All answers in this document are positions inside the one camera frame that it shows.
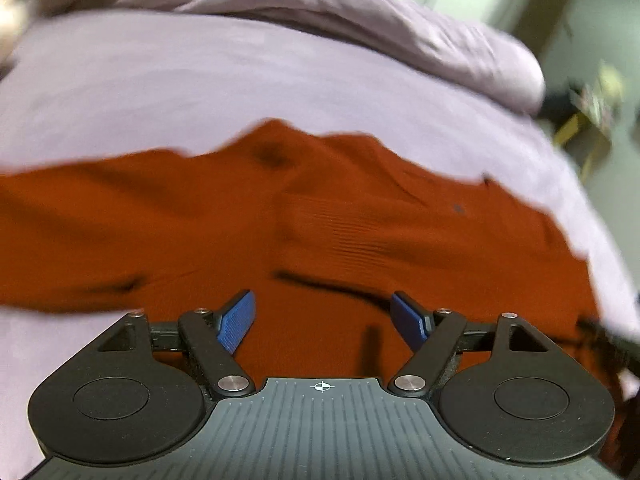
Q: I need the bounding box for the black garment on table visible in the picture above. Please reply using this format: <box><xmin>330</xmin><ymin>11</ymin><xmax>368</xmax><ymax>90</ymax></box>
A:
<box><xmin>537</xmin><ymin>80</ymin><xmax>585</xmax><ymax>127</ymax></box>

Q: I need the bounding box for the purple bed sheet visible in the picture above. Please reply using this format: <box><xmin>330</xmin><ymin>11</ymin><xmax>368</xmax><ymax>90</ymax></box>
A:
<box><xmin>1</xmin><ymin>10</ymin><xmax>639</xmax><ymax>479</ymax></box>

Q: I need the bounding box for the yellow leg side table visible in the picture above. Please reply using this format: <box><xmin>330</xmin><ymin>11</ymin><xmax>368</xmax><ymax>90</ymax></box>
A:
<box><xmin>552</xmin><ymin>86</ymin><xmax>623</xmax><ymax>184</ymax></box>

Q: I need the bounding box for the cream wrapped bouquet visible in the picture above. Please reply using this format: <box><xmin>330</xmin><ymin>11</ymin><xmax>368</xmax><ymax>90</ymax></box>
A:
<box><xmin>597</xmin><ymin>62</ymin><xmax>625</xmax><ymax>106</ymax></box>

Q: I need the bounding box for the red knit sweater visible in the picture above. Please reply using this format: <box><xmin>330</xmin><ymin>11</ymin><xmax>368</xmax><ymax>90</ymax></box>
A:
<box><xmin>0</xmin><ymin>118</ymin><xmax>626</xmax><ymax>470</ymax></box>

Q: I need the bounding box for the purple rolled duvet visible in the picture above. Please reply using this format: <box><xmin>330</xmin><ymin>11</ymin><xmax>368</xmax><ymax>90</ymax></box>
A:
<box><xmin>37</xmin><ymin>0</ymin><xmax>544</xmax><ymax>114</ymax></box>

